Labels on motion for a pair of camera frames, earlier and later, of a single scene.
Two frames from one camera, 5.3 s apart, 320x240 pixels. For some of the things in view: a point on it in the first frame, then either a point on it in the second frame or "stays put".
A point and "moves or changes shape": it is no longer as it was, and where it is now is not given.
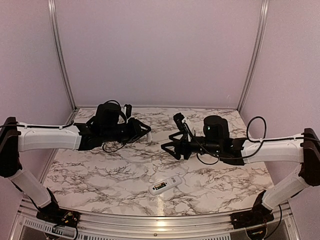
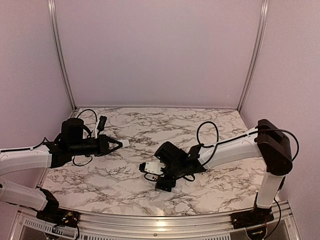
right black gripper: [184, 143] -> [163, 184]
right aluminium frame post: [264, 12] stays put
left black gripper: [136, 129] -> [103, 147]
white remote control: [163, 185] moves or changes shape
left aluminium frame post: [60, 55] stays put
